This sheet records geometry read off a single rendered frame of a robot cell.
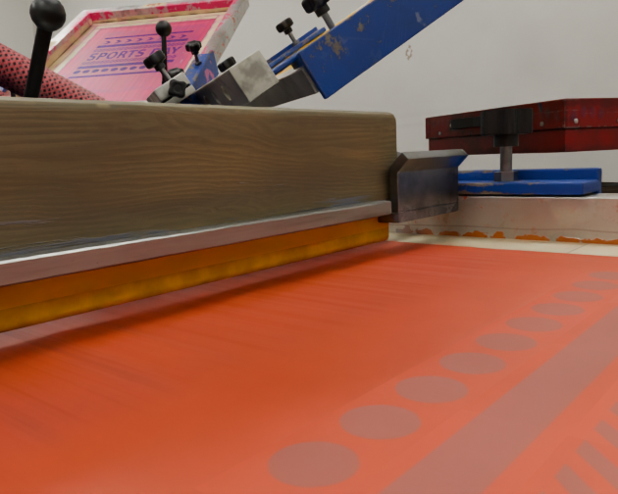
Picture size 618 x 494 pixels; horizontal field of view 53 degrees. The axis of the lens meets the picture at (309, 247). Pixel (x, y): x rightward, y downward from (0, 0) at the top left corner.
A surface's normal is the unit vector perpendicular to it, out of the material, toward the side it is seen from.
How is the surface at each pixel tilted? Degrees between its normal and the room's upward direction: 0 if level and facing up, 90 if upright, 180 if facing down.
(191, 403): 0
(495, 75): 90
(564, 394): 0
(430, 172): 90
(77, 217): 90
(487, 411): 0
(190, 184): 90
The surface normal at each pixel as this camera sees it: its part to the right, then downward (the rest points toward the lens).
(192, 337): -0.04, -0.99
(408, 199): 0.76, 0.06
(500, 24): -0.65, 0.15
